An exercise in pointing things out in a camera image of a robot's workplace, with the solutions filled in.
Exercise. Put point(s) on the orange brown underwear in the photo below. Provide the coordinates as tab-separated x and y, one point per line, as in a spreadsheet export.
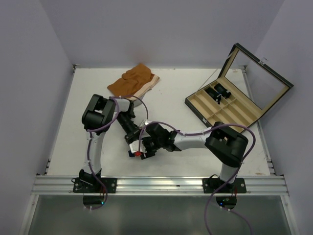
136	81

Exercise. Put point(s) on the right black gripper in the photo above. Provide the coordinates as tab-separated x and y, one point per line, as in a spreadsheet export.
149	152

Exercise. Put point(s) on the aluminium mounting rail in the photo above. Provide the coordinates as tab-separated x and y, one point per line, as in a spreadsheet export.
176	186

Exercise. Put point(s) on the black compartment storage box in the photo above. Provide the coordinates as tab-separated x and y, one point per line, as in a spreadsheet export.
255	88

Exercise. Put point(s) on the grey underwear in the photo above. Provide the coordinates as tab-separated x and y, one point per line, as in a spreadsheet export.
138	101

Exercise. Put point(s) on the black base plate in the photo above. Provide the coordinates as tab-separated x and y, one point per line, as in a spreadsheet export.
82	187
209	185

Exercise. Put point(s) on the rolled black underwear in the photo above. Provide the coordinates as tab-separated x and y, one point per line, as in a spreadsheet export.
217	92

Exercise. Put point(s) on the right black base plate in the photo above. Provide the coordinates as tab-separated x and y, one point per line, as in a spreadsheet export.
209	185

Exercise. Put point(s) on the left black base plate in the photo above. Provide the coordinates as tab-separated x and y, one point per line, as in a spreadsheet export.
82	187

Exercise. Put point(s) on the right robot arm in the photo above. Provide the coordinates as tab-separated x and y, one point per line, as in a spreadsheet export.
224	142

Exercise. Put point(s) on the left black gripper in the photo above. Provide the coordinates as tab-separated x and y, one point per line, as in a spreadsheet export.
133	134

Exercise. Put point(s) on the navy blue underwear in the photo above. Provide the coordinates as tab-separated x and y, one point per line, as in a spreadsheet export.
131	155

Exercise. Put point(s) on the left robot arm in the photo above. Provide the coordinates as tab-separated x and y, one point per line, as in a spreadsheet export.
97	118

